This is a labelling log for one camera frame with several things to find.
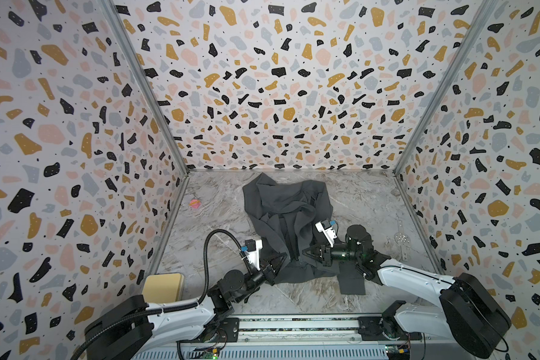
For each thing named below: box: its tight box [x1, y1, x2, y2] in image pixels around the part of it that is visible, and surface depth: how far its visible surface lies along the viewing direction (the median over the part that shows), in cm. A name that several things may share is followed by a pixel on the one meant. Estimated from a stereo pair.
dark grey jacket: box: [243, 172, 366, 295], surface depth 98 cm
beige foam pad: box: [142, 273, 184, 304], surface depth 83 cm
